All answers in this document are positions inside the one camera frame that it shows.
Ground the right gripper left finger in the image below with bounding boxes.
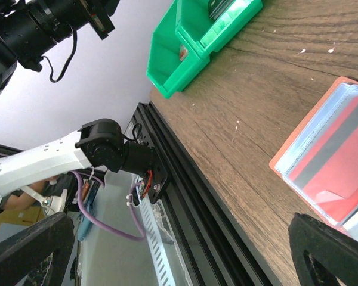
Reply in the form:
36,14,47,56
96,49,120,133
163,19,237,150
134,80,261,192
0,212,75,285

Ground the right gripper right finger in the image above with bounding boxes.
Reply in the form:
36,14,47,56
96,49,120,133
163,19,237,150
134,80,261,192
288,213,358,285

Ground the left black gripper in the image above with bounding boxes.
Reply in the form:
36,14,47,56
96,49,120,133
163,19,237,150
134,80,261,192
77,0,120,40

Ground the red card black stripe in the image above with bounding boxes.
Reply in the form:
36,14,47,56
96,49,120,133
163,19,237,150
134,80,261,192
289,96,358,223

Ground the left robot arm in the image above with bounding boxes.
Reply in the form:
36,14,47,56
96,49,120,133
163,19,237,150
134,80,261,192
0,1,157,200

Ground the red dot card in bin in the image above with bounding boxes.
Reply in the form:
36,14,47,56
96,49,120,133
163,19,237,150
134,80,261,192
179,44,189,61

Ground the person behind the cell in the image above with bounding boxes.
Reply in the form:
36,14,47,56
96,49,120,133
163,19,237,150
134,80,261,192
0,175,75,215

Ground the green plastic bin front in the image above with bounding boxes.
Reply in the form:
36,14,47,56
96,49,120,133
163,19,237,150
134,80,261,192
146,1,209,98

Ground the green plastic bin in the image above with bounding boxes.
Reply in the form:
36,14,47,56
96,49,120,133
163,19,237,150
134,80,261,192
146,1,209,98
175,0,263,58

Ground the green plastic bin middle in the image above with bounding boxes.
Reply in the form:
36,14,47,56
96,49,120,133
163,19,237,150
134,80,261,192
175,0,263,58

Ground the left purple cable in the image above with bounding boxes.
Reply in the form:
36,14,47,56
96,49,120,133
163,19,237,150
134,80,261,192
70,169,147,241

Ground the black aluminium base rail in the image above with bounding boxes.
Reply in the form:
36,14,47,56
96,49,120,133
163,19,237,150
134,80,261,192
131,103,280,285

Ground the light blue slotted cable duct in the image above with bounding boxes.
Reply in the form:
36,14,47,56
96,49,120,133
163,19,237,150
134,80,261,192
136,178,175,286

